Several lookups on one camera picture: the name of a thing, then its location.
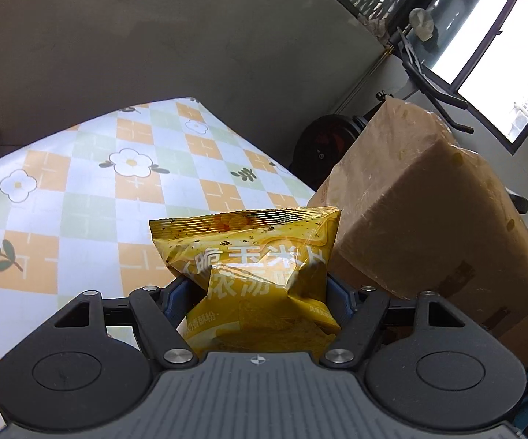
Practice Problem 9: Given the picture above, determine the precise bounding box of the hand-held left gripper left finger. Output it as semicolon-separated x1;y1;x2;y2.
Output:
53;277;201;369

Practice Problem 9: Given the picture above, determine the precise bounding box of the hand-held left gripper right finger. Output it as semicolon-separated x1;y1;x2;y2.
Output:
321;274;466;369

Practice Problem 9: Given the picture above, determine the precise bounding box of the yellow snack packet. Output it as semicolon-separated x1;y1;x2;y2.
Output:
149;207;342;355

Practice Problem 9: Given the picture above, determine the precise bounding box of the plastic-wrapped cardboard box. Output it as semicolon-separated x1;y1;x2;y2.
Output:
307;100;528;325

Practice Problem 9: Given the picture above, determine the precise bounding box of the black exercise bike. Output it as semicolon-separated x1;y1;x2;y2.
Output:
294;27;528;215

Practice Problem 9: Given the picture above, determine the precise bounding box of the brass pole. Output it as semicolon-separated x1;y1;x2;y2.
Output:
337;46;391;115

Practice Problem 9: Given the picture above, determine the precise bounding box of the beige cloth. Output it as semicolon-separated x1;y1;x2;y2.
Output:
358;9;389;38

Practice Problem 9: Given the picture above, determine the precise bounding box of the white cap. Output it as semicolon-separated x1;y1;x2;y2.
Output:
408;8;437;41

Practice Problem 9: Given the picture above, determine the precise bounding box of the dark-framed window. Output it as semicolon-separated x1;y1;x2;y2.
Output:
291;0;528;155

